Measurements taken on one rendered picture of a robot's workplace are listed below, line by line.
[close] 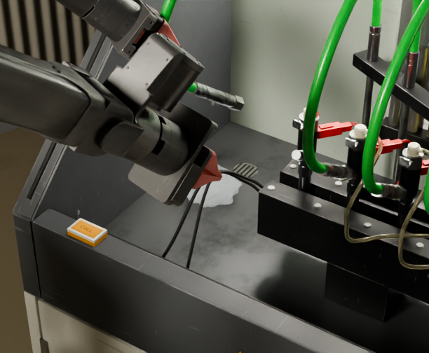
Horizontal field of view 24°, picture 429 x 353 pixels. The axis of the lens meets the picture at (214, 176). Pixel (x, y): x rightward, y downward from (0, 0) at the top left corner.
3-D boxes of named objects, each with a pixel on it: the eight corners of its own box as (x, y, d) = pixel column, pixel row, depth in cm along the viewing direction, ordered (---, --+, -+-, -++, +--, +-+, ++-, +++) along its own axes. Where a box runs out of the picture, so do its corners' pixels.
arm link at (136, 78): (36, 94, 97) (96, 149, 94) (109, -4, 96) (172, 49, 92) (97, 118, 108) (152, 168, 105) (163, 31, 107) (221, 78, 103)
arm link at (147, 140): (71, 122, 103) (101, 154, 100) (113, 68, 102) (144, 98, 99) (113, 143, 108) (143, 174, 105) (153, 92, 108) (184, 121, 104)
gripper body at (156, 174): (222, 127, 109) (184, 104, 103) (174, 208, 110) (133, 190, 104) (182, 103, 113) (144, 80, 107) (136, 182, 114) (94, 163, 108)
